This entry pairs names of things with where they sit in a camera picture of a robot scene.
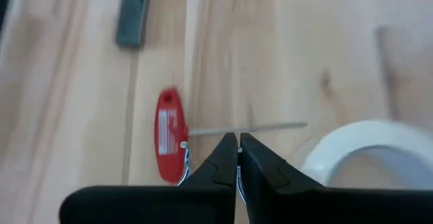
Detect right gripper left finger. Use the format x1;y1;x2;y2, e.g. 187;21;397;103
59;132;238;224

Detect dark grey rectangular block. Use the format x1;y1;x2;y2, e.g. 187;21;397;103
114;0;152;49

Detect white tape roll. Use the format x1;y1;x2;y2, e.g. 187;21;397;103
300;118;433;192

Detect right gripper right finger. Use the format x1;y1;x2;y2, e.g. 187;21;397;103
239;132;433;224

